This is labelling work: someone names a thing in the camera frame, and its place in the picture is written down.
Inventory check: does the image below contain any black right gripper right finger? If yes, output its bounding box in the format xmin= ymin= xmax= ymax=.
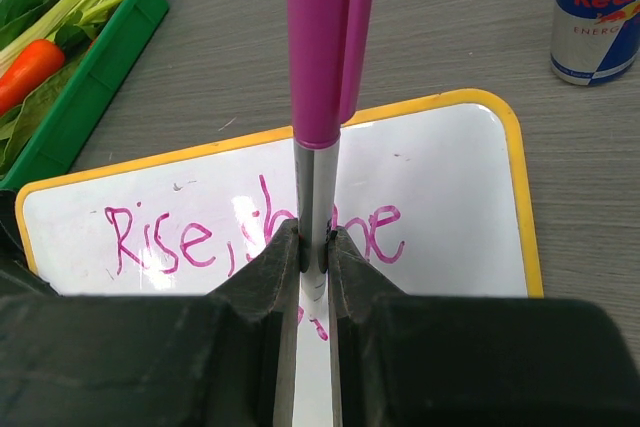
xmin=328 ymin=229 xmax=639 ymax=426

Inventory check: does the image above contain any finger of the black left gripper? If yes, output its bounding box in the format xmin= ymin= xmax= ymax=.
xmin=0 ymin=189 xmax=58 ymax=297

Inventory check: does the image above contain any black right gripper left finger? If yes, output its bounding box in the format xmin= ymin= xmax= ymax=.
xmin=1 ymin=220 xmax=299 ymax=426

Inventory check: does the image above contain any orange framed whiteboard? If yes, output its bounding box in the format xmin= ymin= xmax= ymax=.
xmin=15 ymin=89 xmax=542 ymax=426

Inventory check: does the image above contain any purple capped marker pen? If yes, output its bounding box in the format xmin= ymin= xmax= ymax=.
xmin=287 ymin=0 xmax=373 ymax=306

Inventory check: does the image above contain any green plastic vegetable tray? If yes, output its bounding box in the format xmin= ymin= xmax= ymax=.
xmin=1 ymin=0 xmax=169 ymax=191

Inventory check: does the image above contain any green spinach leaf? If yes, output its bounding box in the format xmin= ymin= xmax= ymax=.
xmin=1 ymin=53 xmax=85 ymax=178

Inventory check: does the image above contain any large orange carrot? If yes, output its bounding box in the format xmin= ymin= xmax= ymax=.
xmin=0 ymin=39 xmax=66 ymax=115

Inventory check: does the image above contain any green spring onion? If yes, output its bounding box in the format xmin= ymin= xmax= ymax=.
xmin=1 ymin=0 xmax=123 ymax=72

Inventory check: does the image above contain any blue silver energy drink can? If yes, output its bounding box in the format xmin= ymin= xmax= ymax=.
xmin=550 ymin=0 xmax=639 ymax=86

